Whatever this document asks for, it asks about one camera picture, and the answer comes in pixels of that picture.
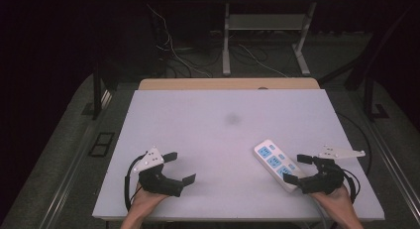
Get grey metal table frame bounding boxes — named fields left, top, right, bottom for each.
left=221, top=0, right=318, bottom=77

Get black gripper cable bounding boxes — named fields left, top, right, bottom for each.
left=123, top=154, right=147, bottom=212
left=342, top=169, right=362, bottom=204

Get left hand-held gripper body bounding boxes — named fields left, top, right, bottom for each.
left=132, top=146, right=185, bottom=198

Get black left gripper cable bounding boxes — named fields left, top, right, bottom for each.
left=123, top=154, right=147, bottom=212

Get white floor cable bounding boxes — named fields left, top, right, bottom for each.
left=146, top=3, right=213, bottom=79

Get black floor socket frame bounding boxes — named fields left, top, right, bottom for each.
left=87, top=132, right=116, bottom=159

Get thin black floor cable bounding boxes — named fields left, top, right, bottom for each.
left=336, top=112, right=373, bottom=177

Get person's left hand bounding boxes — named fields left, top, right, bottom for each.
left=131, top=181, right=170, bottom=212

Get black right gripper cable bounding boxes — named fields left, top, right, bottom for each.
left=342, top=169, right=362, bottom=204

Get aluminium floor rail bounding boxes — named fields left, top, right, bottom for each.
left=39, top=89, right=114, bottom=229
left=355, top=89, right=420, bottom=225

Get person's right hand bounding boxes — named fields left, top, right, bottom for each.
left=309, top=183, right=354, bottom=213

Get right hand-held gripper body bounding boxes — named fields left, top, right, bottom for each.
left=297, top=144, right=367, bottom=195

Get white power strip blue sockets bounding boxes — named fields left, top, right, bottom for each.
left=253, top=138, right=307, bottom=193

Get black metal stand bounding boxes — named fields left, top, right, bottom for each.
left=363, top=74, right=391, bottom=122
left=91, top=61, right=119, bottom=121

